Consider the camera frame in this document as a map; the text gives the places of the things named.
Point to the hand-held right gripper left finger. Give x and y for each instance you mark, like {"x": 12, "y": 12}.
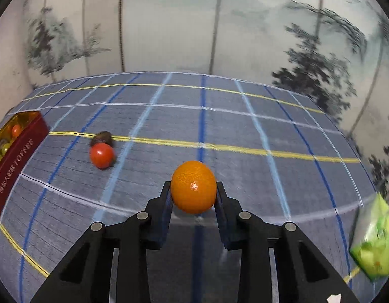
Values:
{"x": 162, "y": 224}

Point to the orange mandarin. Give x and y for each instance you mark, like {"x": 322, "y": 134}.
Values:
{"x": 16, "y": 131}
{"x": 193, "y": 186}

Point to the dark red tin box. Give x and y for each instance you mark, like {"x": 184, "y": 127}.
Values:
{"x": 17, "y": 170}

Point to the green tomato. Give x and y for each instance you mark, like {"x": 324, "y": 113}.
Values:
{"x": 6, "y": 148}

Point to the blue plaid tablecloth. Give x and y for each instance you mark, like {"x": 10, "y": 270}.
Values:
{"x": 245, "y": 180}

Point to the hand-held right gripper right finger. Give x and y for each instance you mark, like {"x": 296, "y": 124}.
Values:
{"x": 224, "y": 227}

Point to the white paper scrap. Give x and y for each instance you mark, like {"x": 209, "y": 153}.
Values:
{"x": 334, "y": 299}

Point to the red tomato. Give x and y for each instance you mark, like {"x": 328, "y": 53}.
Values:
{"x": 102, "y": 155}

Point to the landscape painted folding screen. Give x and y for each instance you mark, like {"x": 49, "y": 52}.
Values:
{"x": 181, "y": 22}

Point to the green tissue packet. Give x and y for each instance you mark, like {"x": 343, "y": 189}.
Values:
{"x": 372, "y": 243}

